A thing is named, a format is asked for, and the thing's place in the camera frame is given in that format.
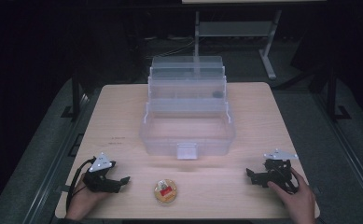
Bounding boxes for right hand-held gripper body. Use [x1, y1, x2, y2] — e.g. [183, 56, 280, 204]
[254, 148, 300, 194]

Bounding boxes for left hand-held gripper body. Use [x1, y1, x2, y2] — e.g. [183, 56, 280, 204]
[82, 151, 122, 194]

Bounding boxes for round gold tin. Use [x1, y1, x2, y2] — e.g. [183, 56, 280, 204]
[153, 178, 178, 204]

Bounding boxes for clear plastic tiered storage box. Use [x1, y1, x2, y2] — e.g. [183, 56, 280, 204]
[138, 55, 237, 161]

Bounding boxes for person's left hand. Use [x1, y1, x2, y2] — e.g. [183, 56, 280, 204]
[64, 173, 112, 221]

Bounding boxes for person's right hand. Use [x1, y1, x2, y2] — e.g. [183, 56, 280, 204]
[267, 167, 317, 223]

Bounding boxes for grey metal stand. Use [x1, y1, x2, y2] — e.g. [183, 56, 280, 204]
[194, 8, 283, 80]

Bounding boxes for black cable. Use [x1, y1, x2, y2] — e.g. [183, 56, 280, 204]
[65, 157, 97, 213]

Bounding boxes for black metal post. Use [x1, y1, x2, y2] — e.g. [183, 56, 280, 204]
[61, 66, 81, 120]
[325, 66, 352, 122]

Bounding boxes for cables on floor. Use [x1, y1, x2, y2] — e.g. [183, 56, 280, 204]
[143, 35, 197, 60]

